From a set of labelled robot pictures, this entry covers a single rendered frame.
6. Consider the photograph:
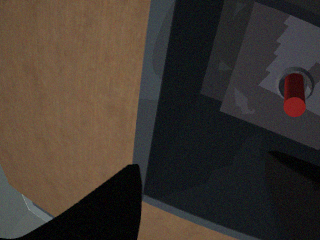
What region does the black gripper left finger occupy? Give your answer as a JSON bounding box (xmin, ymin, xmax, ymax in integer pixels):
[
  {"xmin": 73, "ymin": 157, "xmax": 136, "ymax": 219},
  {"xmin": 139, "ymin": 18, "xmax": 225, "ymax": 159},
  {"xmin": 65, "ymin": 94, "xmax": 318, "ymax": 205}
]
[{"xmin": 0, "ymin": 164, "xmax": 143, "ymax": 240}]

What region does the dark red peg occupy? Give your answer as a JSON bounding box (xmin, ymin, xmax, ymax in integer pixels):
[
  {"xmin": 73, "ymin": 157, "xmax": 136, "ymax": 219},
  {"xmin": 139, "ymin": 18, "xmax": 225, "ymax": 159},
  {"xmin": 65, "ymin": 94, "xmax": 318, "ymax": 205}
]
[{"xmin": 283, "ymin": 72, "xmax": 305, "ymax": 117}]

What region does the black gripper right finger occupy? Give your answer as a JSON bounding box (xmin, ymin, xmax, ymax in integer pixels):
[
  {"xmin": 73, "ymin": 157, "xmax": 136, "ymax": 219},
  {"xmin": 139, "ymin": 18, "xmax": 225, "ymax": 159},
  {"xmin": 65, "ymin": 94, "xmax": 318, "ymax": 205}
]
[{"xmin": 264, "ymin": 151, "xmax": 320, "ymax": 240}]

